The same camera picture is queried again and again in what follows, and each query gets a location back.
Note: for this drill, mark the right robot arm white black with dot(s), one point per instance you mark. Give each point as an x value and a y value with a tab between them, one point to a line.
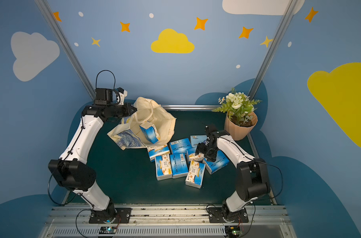
252	180

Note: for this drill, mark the left controller board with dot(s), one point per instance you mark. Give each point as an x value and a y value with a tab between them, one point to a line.
108	230

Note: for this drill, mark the blue tissue pack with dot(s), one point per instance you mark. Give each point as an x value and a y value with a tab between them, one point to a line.
179	165
220	162
180	146
150	132

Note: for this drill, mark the left aluminium frame post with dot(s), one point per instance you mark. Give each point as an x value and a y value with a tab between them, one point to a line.
65	44

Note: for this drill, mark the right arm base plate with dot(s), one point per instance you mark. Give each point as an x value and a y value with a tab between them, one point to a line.
243	214

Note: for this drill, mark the rear aluminium frame bar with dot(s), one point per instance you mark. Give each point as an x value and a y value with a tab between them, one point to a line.
189	107

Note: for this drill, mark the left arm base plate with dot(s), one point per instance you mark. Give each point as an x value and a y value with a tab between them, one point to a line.
121	214

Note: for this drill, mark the cream canvas tote bag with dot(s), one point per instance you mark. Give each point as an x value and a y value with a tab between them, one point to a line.
127	134

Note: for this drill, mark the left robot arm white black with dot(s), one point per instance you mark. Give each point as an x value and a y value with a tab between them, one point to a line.
71	170

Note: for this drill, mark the pink pot with flowers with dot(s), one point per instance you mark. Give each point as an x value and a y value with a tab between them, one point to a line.
240	113

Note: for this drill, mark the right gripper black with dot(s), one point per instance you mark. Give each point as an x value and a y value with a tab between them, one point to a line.
207	150

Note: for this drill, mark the right aluminium frame post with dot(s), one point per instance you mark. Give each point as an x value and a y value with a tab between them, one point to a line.
277	38

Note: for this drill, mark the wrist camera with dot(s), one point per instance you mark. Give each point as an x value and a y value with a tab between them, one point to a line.
210	129
120	95

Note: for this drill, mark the aluminium front rail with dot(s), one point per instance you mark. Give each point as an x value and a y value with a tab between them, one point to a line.
162	221

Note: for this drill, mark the controller board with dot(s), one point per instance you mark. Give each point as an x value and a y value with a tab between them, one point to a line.
233	232
108	230

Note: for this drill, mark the floral tissue pack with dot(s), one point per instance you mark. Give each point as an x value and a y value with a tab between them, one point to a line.
195	175
191	156
163	167
153	152

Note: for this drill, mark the right controller board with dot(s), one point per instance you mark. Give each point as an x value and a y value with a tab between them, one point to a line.
233	232

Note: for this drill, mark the aluminium frame post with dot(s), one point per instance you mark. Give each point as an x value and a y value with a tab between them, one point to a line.
277	38
65	44

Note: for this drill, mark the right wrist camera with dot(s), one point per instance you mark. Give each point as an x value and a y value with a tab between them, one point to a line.
210	129

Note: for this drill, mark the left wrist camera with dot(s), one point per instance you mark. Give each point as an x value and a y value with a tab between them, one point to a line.
120	95

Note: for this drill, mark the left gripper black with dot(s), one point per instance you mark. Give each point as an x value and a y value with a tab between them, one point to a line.
125	110

